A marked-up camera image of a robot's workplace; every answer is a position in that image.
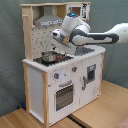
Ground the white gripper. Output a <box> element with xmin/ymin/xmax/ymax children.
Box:
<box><xmin>50</xmin><ymin>29</ymin><xmax>76</xmax><ymax>54</ymax></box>

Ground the small metal pot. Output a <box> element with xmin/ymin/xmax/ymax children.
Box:
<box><xmin>42</xmin><ymin>51</ymin><xmax>57</xmax><ymax>62</ymax></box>

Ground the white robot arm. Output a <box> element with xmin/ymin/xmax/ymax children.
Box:
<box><xmin>50</xmin><ymin>13</ymin><xmax>128</xmax><ymax>54</ymax></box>

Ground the wooden toy kitchen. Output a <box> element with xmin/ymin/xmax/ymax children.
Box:
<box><xmin>22</xmin><ymin>2</ymin><xmax>105</xmax><ymax>127</ymax></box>

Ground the black toy stovetop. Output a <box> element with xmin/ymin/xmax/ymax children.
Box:
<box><xmin>33</xmin><ymin>55</ymin><xmax>73</xmax><ymax>66</ymax></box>

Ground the right red stove knob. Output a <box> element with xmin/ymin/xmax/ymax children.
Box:
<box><xmin>71</xmin><ymin>65</ymin><xmax>79</xmax><ymax>73</ymax></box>

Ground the red stove knob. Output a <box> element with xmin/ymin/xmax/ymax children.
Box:
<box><xmin>71</xmin><ymin>65</ymin><xmax>79</xmax><ymax>73</ymax></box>
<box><xmin>54</xmin><ymin>73</ymin><xmax>60</xmax><ymax>79</ymax></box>

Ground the grey toy range hood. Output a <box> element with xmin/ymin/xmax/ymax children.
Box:
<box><xmin>34</xmin><ymin>6</ymin><xmax>63</xmax><ymax>27</ymax></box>

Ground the left red stove knob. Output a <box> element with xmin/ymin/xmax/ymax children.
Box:
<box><xmin>54</xmin><ymin>73</ymin><xmax>60</xmax><ymax>79</ymax></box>

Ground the toy microwave oven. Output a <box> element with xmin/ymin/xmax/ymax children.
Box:
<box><xmin>67</xmin><ymin>3</ymin><xmax>90</xmax><ymax>20</ymax></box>

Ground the grey toy ice dispenser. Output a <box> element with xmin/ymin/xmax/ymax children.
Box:
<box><xmin>87</xmin><ymin>65</ymin><xmax>96</xmax><ymax>83</ymax></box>

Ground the toy oven door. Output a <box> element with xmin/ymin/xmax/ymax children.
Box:
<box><xmin>55</xmin><ymin>81</ymin><xmax>74</xmax><ymax>111</ymax></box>

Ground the grey cabinet door handle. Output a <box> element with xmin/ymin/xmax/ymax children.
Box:
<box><xmin>82</xmin><ymin>76</ymin><xmax>86</xmax><ymax>90</ymax></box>

